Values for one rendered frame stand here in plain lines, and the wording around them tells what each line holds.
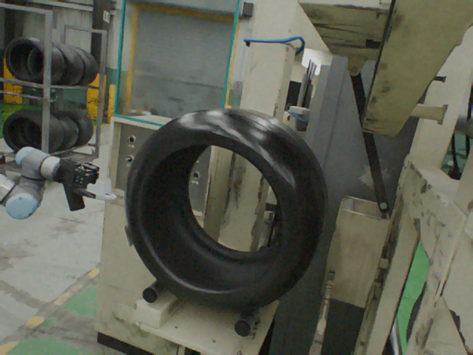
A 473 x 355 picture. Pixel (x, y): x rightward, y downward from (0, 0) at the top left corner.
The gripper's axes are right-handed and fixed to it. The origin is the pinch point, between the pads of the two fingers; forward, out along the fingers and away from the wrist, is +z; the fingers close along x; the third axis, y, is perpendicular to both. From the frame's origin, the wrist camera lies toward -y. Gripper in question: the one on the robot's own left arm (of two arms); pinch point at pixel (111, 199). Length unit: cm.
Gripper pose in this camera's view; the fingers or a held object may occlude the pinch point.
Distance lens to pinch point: 123.5
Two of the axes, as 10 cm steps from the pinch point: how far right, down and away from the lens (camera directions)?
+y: 2.7, -9.2, -2.8
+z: 9.1, 3.4, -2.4
